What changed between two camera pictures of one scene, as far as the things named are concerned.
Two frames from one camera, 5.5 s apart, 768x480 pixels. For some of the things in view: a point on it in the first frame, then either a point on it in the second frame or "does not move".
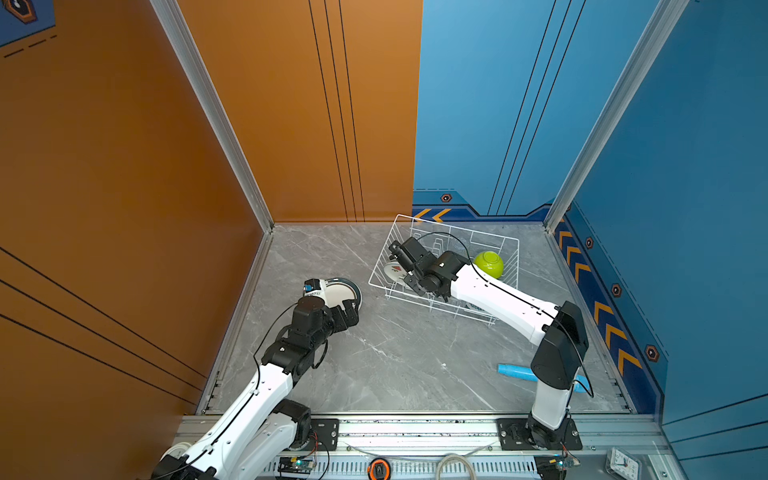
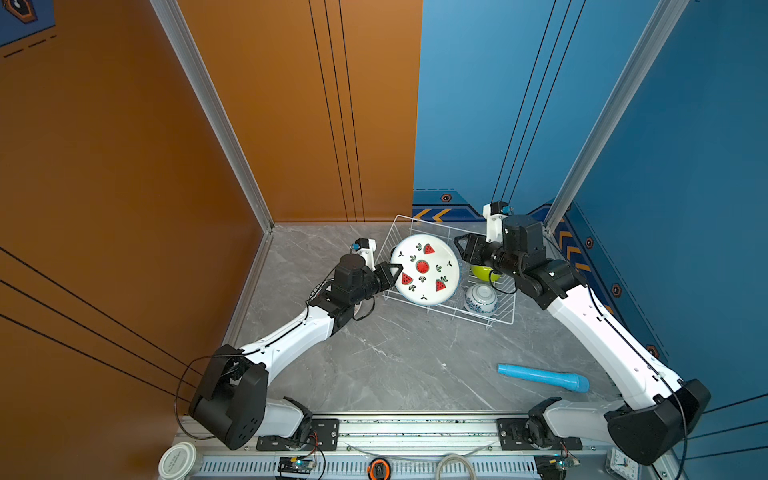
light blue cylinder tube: [526, 373] does not move
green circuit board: [295, 465] does not move
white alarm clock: [621, 465] does not move
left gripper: [351, 316] to [386, 281]
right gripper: [411, 284] to [474, 245]
